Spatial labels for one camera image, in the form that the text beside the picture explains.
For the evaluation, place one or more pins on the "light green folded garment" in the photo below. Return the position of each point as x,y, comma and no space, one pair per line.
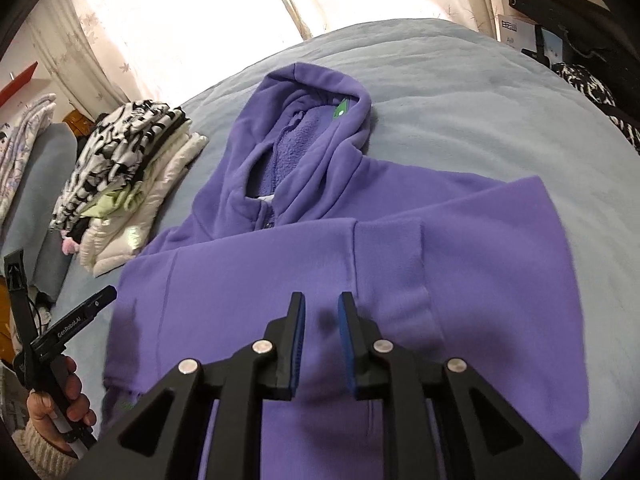
114,201

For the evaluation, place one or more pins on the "red wall shelf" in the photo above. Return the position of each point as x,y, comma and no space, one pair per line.
17,83

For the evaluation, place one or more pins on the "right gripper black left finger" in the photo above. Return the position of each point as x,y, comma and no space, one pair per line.
205,420

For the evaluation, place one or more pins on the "pink plush toy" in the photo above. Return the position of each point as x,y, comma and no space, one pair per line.
68,246

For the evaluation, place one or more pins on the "white cardboard box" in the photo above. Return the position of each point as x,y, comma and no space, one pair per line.
526,36

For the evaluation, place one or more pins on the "purple zip hoodie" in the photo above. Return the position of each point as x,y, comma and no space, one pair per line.
447,265

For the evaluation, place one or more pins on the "black white patterned folded garment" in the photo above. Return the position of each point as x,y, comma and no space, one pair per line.
119,148

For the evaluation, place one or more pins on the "black white patterned hanging cloth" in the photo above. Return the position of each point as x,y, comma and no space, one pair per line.
599,95

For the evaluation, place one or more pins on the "white purple patterned cloth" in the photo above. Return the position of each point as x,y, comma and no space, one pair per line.
18,137

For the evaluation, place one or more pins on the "white floral curtain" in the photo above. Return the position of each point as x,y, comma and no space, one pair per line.
102,53

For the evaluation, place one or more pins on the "grey blue pillow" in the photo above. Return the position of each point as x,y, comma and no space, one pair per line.
51,162

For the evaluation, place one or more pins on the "white padded folded jacket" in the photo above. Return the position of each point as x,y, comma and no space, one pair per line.
113,241

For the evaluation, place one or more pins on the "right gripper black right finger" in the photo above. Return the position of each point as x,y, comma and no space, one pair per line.
440,420

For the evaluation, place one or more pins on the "left hand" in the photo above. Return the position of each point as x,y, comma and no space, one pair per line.
44,411

